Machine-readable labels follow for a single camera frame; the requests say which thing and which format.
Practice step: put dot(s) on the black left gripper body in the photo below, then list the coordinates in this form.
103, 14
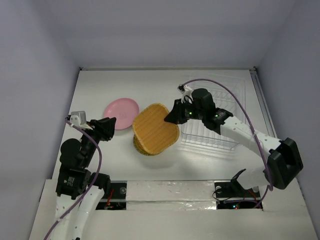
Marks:
91, 143

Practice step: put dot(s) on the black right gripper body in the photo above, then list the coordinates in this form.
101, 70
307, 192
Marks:
180, 113

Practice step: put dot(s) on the pink round plate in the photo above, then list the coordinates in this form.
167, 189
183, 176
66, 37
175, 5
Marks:
124, 110

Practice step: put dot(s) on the orange square woven tray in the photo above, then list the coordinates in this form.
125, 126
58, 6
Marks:
150, 128

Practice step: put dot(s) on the orange round woven plate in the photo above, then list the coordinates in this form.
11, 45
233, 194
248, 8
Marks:
139, 148

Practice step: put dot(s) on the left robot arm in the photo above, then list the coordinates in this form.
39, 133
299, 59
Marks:
80, 184

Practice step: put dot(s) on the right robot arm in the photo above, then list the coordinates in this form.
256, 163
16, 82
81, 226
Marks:
281, 158

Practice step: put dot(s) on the silver foil strip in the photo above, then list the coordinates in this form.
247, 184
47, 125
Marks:
170, 195

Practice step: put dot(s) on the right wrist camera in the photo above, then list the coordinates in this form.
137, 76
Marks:
186, 92

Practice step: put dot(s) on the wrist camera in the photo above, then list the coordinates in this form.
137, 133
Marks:
78, 119
186, 92

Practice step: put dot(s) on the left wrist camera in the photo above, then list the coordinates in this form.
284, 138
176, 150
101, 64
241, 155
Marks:
78, 119

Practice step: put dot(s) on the white wire dish rack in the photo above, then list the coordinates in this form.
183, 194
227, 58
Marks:
228, 93

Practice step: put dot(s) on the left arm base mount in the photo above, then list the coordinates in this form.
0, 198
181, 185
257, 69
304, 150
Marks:
116, 198

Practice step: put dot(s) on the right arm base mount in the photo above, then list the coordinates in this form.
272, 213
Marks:
229, 189

